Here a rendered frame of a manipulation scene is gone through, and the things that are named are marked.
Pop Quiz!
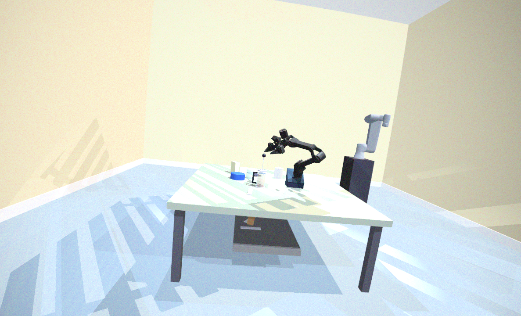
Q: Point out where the french press coffee maker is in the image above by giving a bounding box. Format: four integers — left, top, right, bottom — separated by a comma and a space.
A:
252, 154, 267, 188

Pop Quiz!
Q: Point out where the blue cylinder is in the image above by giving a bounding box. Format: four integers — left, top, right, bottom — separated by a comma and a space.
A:
230, 172, 245, 180

